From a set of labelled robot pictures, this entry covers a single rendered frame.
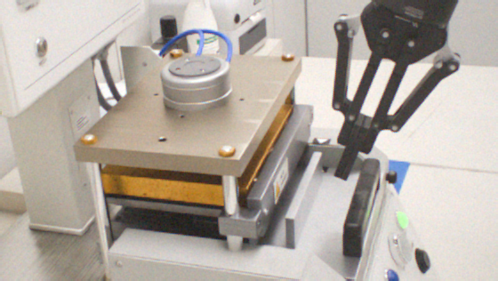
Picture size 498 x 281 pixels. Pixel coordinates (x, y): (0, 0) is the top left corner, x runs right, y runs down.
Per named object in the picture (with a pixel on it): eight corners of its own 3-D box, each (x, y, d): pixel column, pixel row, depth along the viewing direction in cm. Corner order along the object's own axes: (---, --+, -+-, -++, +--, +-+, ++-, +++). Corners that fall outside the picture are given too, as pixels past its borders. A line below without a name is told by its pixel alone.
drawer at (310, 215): (100, 269, 87) (90, 212, 84) (169, 176, 105) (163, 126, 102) (356, 309, 76) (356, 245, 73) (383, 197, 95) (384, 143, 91)
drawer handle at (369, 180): (341, 256, 78) (341, 224, 77) (364, 184, 91) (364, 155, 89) (361, 259, 78) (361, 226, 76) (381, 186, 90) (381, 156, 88)
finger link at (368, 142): (377, 106, 78) (405, 116, 78) (360, 145, 81) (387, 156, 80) (374, 112, 77) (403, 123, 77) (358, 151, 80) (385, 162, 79)
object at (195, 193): (103, 204, 83) (90, 127, 79) (174, 119, 102) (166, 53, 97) (251, 221, 77) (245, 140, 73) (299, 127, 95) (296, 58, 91)
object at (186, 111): (36, 212, 83) (12, 107, 77) (145, 99, 109) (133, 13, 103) (244, 239, 74) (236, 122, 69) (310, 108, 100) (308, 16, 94)
